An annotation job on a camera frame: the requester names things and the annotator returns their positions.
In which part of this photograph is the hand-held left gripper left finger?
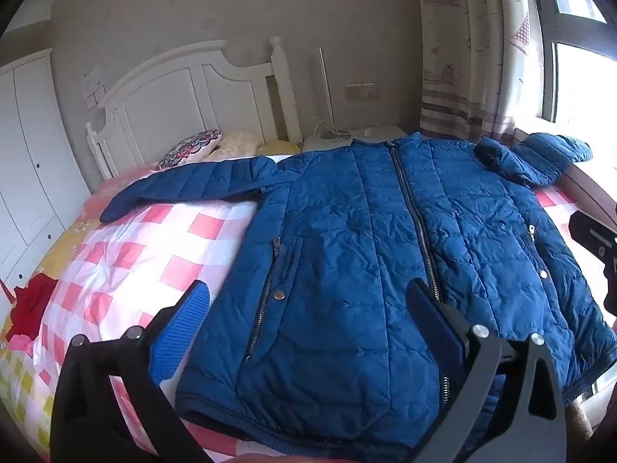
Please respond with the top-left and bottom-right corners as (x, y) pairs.
(49, 280), (213, 463)

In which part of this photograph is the white wardrobe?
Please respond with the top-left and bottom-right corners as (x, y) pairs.
(0, 49), (92, 309)

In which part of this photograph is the pink checkered blanket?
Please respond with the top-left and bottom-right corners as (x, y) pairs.
(29, 154), (586, 463)

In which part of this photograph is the ship print curtain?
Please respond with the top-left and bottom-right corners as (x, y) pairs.
(415, 0), (543, 145)

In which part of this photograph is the floral patterned pillow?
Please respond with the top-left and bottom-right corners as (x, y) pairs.
(157, 129), (223, 171)

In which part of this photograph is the blue puffer jacket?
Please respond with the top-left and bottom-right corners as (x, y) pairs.
(99, 131), (617, 459)

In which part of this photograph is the red cloth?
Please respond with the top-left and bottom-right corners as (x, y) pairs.
(10, 272), (59, 341)

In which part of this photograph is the slim silver desk lamp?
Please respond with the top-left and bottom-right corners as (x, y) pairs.
(313, 48), (352, 138)

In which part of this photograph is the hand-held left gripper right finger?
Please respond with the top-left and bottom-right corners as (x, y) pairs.
(406, 279), (567, 463)

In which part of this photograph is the yellow pillow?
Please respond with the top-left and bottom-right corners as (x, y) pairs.
(258, 140), (300, 156)

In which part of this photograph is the white charger with cable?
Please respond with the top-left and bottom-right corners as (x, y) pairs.
(313, 120), (381, 138)

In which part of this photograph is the brown window ledge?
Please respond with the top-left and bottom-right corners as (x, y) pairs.
(513, 125), (617, 223)

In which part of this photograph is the cream patterned pillow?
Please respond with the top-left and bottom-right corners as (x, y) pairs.
(209, 130), (263, 161)

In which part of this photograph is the dark framed window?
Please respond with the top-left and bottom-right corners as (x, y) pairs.
(523, 0), (617, 155)

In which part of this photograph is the white wooden headboard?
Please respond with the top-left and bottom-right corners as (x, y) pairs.
(86, 36), (303, 179)

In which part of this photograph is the wall socket panel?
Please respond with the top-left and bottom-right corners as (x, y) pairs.
(344, 83), (378, 102)

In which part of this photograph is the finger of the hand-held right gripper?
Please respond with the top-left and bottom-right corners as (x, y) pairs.
(569, 212), (617, 314)

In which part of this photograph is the white nightstand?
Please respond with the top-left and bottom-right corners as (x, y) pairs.
(303, 125), (408, 152)

